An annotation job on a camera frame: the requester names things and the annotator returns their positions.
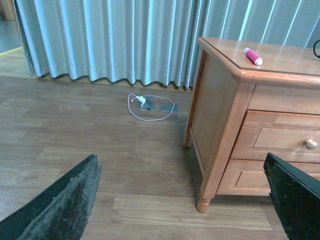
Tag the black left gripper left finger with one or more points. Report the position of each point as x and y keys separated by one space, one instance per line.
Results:
x=61 y=211

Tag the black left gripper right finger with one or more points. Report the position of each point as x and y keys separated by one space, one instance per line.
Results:
x=296 y=198

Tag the wooden drawer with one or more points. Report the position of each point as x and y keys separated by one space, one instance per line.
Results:
x=245 y=178
x=280 y=133

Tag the white plug on floor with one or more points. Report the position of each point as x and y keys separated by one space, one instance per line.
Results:
x=141 y=99

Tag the wooden nightstand cabinet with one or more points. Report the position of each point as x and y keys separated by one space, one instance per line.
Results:
x=228 y=85

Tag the grey pleated curtain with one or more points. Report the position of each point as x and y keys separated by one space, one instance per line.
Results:
x=151 y=40

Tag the open metal floor socket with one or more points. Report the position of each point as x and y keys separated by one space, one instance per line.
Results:
x=148 y=106

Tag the pink marker with white cap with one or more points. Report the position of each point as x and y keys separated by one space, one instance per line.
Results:
x=253 y=57

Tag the round wooden drawer knob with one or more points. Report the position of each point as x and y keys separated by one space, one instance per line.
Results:
x=310 y=144

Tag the closed metal floor plate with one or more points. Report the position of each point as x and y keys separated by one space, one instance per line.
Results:
x=169 y=107

